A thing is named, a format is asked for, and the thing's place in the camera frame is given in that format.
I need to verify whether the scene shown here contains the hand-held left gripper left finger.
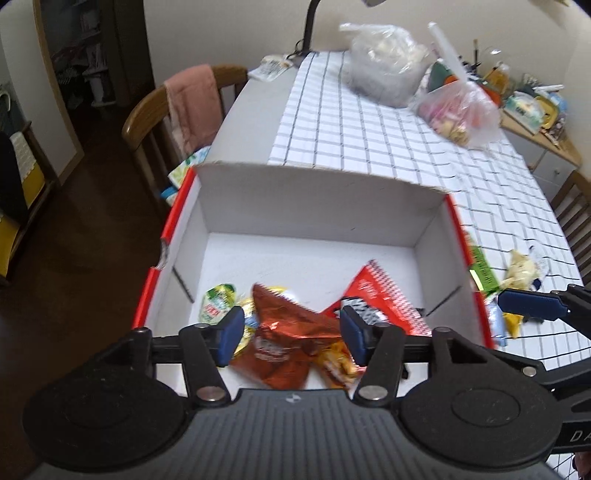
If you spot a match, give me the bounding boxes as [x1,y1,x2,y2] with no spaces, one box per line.
[92,305,245,408]

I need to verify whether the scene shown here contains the cream white snack packet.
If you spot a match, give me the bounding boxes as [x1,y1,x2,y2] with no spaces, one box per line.
[501,249,550,289]

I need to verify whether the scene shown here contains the wooden chair with towel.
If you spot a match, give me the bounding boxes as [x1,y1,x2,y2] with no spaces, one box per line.
[122,65,250,217]

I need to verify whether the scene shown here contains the orange green container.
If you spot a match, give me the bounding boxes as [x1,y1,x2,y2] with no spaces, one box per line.
[425,62,502,107]

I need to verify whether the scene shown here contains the orange filled clear bag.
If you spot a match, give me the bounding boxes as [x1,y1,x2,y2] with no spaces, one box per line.
[485,62,511,93]

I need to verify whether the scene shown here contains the white cabinet with wooden top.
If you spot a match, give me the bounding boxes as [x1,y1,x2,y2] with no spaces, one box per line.
[499,108,583,199]

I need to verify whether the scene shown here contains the green white patterned packet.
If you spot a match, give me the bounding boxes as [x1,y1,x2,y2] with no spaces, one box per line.
[161,147,211,204]

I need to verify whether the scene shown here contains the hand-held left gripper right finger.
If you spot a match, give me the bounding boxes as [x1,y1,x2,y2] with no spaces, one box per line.
[340,305,504,408]

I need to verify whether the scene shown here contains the small white labelled packet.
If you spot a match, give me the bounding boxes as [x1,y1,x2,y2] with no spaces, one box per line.
[248,54,293,83]

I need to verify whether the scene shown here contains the brown orange chip bag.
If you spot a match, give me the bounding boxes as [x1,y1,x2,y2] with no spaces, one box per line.
[228,284,365,391]

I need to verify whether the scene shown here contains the yellow container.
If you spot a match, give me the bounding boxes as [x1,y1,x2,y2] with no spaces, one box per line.
[533,95,568,130]

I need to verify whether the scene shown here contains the pink towel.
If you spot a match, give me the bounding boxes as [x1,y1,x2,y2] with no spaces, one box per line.
[164,65,225,158]

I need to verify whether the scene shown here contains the light green tissue box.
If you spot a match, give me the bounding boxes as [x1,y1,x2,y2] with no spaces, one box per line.
[503,91,543,134]

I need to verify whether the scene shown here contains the grey desk lamp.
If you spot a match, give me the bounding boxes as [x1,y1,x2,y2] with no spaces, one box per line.
[288,0,386,61]

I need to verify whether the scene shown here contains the pink clear plastic bag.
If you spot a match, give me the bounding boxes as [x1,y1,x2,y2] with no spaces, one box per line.
[411,23,503,149]

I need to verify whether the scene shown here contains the dark slatted wooden chair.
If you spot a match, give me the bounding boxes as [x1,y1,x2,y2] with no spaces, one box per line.
[551,171,591,273]

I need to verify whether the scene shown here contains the small green snack packet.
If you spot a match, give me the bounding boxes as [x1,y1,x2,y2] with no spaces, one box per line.
[198,284,237,324]

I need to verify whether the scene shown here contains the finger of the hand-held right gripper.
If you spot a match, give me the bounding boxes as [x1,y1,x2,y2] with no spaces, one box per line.
[498,284,591,337]
[490,347,550,377]

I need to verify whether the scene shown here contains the grey plastic bag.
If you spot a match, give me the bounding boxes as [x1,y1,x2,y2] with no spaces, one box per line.
[339,22,432,108]

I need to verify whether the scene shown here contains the red white cardboard box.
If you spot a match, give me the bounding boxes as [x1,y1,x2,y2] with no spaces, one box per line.
[131,159,495,400]

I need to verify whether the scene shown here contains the checked white tablecloth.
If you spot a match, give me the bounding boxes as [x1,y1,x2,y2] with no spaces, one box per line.
[268,51,585,365]

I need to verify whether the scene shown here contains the blue snack packet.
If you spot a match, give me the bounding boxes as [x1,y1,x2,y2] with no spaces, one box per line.
[485,300,507,347]

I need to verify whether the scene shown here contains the gold yellow snack packet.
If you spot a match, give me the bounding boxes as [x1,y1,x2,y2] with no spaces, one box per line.
[501,311,525,340]

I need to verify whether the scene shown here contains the red snack bag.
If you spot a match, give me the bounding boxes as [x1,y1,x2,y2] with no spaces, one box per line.
[321,259,430,335]

